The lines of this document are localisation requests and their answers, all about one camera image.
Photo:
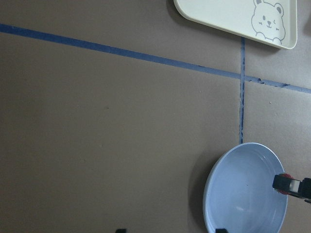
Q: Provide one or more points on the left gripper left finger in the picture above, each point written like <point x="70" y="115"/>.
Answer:
<point x="121" y="231"/>

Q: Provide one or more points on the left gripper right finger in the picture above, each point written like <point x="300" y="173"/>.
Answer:
<point x="221" y="230"/>

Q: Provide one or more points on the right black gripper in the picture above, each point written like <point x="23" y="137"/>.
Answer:
<point x="303" y="188"/>

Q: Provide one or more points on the red strawberry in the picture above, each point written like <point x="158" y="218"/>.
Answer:
<point x="284" y="183"/>

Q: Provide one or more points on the blue round plate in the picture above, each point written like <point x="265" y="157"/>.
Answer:
<point x="238" y="194"/>

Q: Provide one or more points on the cream bear tray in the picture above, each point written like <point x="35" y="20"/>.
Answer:
<point x="271" y="22"/>

